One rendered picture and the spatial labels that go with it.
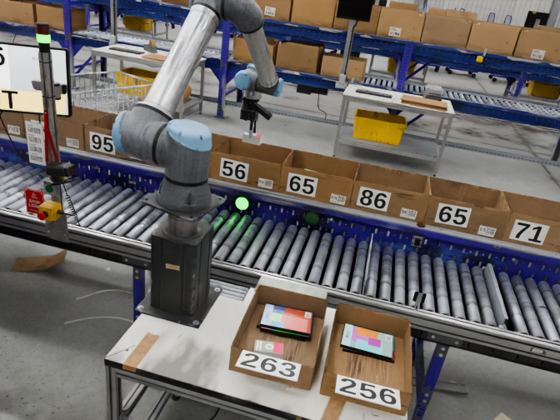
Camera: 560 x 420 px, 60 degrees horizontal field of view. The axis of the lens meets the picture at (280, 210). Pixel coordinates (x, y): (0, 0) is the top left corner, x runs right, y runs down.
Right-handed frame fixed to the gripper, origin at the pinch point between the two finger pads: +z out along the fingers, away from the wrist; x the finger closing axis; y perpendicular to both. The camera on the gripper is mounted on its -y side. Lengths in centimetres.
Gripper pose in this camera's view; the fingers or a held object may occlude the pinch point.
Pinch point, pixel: (252, 135)
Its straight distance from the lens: 265.7
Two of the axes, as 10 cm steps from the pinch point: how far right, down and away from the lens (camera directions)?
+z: -1.2, 8.9, 4.3
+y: -9.7, -2.1, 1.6
